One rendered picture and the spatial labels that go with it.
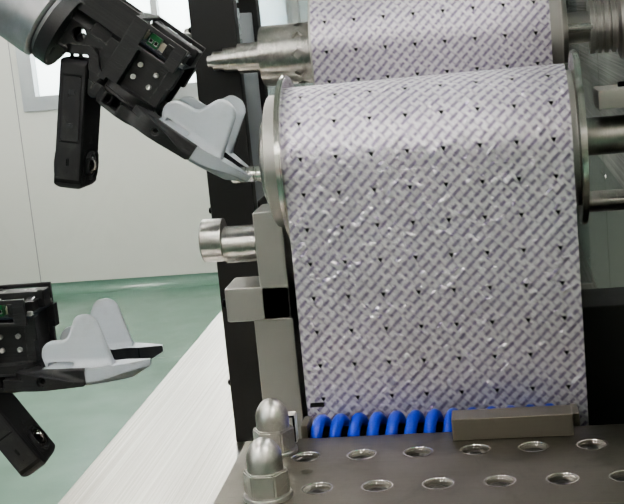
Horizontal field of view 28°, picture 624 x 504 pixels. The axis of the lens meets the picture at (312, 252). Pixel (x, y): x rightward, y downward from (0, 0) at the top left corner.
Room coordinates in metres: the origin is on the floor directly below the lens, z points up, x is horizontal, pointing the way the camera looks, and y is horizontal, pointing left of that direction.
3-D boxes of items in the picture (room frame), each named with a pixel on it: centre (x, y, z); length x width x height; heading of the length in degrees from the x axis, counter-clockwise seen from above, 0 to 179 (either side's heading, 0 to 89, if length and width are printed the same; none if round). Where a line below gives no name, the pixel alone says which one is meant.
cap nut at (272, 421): (0.97, 0.04, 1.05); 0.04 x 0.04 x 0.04
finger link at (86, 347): (1.03, 0.19, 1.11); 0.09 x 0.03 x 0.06; 72
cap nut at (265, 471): (0.87, 0.05, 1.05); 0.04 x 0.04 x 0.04
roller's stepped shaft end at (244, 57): (1.35, 0.06, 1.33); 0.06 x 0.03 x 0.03; 81
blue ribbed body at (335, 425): (0.99, -0.09, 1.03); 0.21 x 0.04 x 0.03; 81
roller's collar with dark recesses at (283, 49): (1.35, 0.00, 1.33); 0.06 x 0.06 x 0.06; 81
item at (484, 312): (1.02, -0.10, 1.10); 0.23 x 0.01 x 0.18; 81
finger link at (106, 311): (1.09, 0.19, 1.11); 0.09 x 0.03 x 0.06; 90
